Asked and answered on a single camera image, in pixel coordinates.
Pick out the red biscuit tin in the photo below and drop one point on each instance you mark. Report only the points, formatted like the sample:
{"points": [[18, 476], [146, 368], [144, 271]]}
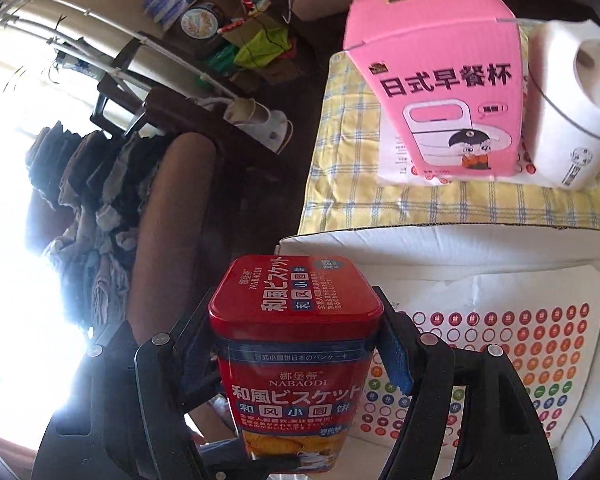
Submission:
{"points": [[290, 360]]}

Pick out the yellow checked cloth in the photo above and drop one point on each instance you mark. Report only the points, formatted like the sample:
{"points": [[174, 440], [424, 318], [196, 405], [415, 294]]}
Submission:
{"points": [[345, 160]]}

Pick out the brown armchair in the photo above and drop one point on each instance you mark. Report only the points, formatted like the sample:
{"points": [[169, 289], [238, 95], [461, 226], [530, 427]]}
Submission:
{"points": [[180, 210]]}

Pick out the white box with coloured dots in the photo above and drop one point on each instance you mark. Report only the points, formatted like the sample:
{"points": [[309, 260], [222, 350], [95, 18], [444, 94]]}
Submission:
{"points": [[480, 270]]}

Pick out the stack of purple boxes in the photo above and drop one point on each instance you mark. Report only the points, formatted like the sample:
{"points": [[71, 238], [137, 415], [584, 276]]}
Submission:
{"points": [[165, 2]]}

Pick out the dark wooden chair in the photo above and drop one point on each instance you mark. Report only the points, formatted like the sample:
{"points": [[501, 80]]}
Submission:
{"points": [[115, 90]]}

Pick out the pile of dark clothes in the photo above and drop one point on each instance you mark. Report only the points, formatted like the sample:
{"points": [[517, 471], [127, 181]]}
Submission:
{"points": [[105, 185]]}

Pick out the pink cardboard box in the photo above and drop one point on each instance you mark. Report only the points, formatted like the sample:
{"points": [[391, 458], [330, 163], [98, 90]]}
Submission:
{"points": [[430, 60]]}

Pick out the white lunch cup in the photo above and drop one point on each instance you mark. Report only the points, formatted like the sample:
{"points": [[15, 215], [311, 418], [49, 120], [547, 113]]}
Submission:
{"points": [[570, 125]]}

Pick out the round printed tin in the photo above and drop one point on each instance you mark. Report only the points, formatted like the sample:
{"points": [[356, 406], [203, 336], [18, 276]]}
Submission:
{"points": [[200, 21]]}

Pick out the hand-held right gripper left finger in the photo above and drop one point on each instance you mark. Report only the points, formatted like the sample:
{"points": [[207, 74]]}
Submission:
{"points": [[190, 330]]}

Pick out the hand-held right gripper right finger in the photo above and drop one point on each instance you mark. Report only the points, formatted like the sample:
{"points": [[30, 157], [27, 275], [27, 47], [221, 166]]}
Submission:
{"points": [[397, 360]]}

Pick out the white metal rack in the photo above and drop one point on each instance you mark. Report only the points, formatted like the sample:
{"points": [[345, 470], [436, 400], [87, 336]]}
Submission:
{"points": [[105, 25]]}

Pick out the yellow-green cloth bag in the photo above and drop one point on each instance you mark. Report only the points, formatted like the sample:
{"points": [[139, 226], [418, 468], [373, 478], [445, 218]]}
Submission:
{"points": [[260, 47]]}

